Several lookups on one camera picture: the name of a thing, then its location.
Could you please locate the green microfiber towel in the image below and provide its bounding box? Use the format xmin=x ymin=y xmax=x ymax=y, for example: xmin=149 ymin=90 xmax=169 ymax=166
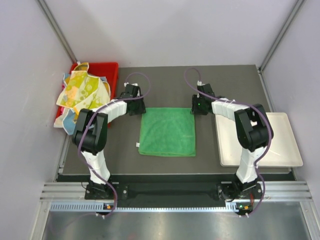
xmin=138 ymin=107 xmax=196 ymax=157

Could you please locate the yellow green patterned towel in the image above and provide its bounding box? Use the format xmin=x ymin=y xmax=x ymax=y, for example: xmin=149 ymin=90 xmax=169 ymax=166
xmin=55 ymin=62 xmax=113 ymax=122

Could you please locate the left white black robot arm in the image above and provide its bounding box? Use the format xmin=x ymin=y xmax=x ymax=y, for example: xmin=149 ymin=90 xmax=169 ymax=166
xmin=72 ymin=82 xmax=146 ymax=200

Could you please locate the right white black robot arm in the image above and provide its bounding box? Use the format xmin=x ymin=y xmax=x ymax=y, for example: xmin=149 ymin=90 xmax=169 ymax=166
xmin=191 ymin=81 xmax=274 ymax=198

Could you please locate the blue patterned towel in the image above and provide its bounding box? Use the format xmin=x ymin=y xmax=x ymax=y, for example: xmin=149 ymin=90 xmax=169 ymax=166
xmin=53 ymin=70 xmax=111 ymax=135

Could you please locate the white square tray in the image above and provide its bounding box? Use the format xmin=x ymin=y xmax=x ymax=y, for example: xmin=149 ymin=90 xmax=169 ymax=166
xmin=215 ymin=112 xmax=303 ymax=168

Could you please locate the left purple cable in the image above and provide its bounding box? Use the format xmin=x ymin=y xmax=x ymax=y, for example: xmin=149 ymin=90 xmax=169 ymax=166
xmin=77 ymin=72 xmax=152 ymax=221

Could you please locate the purple cable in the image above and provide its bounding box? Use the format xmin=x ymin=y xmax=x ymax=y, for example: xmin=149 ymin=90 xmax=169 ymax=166
xmin=183 ymin=67 xmax=275 ymax=218
xmin=77 ymin=72 xmax=152 ymax=221

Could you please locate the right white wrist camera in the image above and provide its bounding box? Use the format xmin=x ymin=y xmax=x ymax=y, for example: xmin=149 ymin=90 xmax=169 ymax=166
xmin=196 ymin=80 xmax=207 ymax=88

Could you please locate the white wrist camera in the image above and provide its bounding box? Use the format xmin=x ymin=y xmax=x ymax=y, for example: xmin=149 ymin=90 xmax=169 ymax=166
xmin=196 ymin=80 xmax=207 ymax=88
xmin=123 ymin=82 xmax=138 ymax=87

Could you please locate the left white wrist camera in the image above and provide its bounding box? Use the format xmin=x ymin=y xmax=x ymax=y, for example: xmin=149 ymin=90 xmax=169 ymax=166
xmin=123 ymin=82 xmax=138 ymax=87

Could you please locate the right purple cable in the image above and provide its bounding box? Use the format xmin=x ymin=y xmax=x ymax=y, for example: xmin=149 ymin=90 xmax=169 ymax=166
xmin=183 ymin=67 xmax=275 ymax=218

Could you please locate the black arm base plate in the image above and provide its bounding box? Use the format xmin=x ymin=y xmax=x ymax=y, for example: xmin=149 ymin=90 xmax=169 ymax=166
xmin=84 ymin=174 xmax=263 ymax=208

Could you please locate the aluminium frame rail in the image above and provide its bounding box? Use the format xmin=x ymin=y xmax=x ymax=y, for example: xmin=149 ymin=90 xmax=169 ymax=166
xmin=40 ymin=181 xmax=312 ymax=202

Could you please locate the grey slotted cable duct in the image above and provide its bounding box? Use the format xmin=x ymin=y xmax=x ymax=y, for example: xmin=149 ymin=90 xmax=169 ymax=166
xmin=49 ymin=201 xmax=251 ymax=213

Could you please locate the left aluminium corner post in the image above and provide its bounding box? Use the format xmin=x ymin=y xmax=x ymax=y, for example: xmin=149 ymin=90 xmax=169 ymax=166
xmin=35 ymin=0 xmax=78 ymax=63

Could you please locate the aluminium corner post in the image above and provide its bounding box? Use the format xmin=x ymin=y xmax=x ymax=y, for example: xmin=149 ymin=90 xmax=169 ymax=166
xmin=35 ymin=0 xmax=78 ymax=63
xmin=258 ymin=0 xmax=306 ymax=74

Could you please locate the right aluminium corner post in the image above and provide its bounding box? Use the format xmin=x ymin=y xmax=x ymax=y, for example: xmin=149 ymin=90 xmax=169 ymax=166
xmin=258 ymin=0 xmax=306 ymax=74

